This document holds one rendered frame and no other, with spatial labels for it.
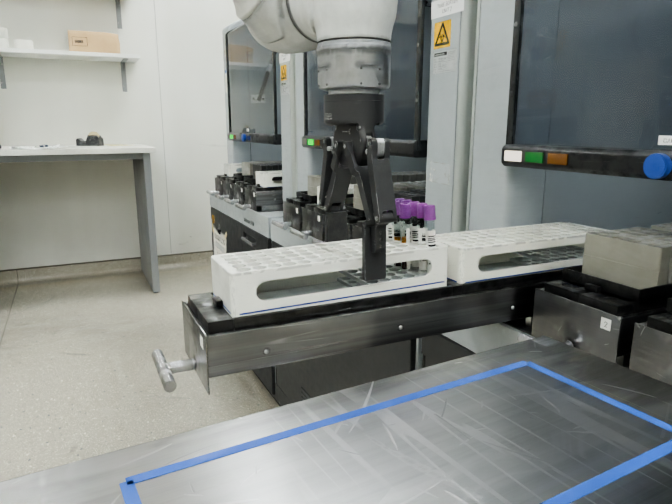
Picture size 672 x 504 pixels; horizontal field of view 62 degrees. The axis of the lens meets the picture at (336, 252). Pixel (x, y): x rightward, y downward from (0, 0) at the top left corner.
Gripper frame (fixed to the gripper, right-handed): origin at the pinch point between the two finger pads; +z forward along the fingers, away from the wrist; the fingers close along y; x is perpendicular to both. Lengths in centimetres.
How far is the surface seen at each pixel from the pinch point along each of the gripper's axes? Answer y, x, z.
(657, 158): 20.5, 29.1, -12.4
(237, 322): 5.6, -17.6, 4.9
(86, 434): -128, -36, 85
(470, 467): 39.2, -12.3, 4.3
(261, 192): -119, 26, 6
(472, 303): 6.8, 14.5, 7.1
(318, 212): -67, 25, 5
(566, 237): 5.2, 32.9, 0.0
